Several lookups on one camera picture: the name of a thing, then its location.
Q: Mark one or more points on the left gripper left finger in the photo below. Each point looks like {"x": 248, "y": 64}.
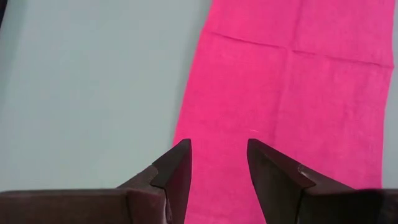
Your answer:
{"x": 140, "y": 202}

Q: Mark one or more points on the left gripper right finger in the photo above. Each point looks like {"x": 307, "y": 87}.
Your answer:
{"x": 295, "y": 199}

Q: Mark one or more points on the pink towel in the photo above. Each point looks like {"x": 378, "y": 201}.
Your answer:
{"x": 280, "y": 109}

